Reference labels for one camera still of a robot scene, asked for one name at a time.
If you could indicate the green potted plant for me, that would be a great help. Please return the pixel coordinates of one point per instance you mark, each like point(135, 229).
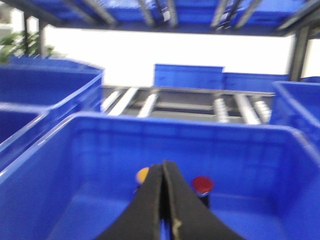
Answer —
point(17, 44)

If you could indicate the overhead shelf with blue bins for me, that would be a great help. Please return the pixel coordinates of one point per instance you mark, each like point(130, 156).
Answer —
point(225, 17)

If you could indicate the roller conveyor rack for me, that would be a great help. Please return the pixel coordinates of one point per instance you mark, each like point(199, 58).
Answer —
point(194, 104)

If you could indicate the blue bin behind source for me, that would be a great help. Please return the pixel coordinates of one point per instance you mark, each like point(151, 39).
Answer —
point(55, 84)

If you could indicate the red mushroom push button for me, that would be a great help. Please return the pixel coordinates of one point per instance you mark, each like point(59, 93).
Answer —
point(202, 186)

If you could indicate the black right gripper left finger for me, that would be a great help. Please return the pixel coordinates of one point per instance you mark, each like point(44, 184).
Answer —
point(141, 219)

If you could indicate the blue target bin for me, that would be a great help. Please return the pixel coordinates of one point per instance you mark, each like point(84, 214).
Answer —
point(119, 178)

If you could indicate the yellow mushroom push button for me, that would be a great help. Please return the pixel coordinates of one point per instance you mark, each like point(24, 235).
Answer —
point(140, 177)

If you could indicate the blue bin right edge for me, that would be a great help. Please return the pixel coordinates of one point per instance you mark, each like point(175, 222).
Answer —
point(297, 104)

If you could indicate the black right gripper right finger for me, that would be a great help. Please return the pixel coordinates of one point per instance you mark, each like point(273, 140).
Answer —
point(189, 218)

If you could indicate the blue bin far background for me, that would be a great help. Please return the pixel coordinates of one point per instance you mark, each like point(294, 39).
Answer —
point(213, 78)

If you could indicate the blue source bin with buttons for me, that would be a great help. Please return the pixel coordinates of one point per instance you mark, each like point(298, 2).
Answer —
point(20, 127)

